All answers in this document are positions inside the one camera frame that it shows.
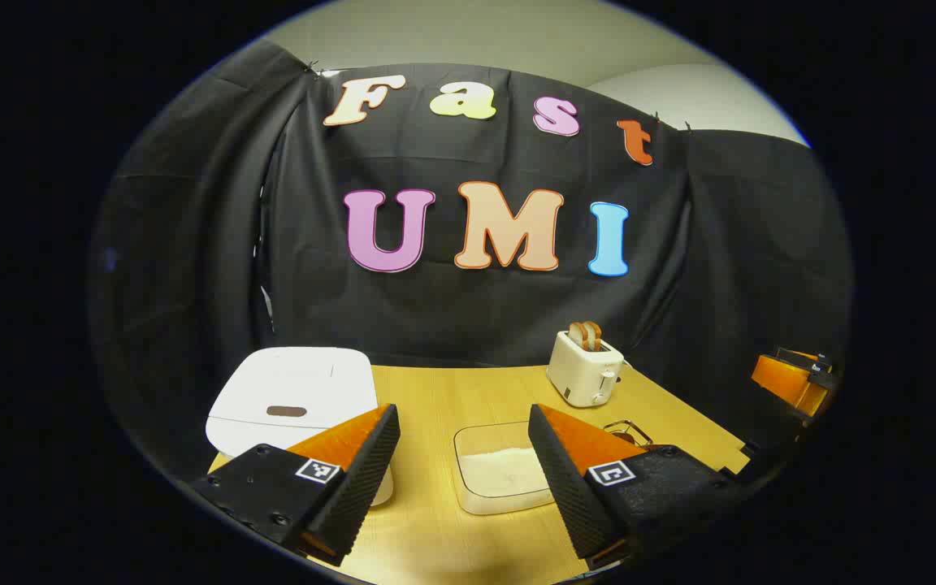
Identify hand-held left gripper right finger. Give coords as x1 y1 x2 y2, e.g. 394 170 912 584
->
527 404 749 570

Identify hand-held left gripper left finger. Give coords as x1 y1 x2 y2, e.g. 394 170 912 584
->
190 404 401 567

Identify clear chopstick holder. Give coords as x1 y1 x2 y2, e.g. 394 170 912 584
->
603 419 654 449

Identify white rice cooker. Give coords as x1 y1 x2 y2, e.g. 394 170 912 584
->
206 347 394 507

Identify clear plastic box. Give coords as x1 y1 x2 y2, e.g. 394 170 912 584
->
453 421 557 516

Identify white toaster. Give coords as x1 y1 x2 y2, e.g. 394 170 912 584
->
546 329 625 408

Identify black backdrop cloth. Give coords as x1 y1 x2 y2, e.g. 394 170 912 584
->
86 39 855 480

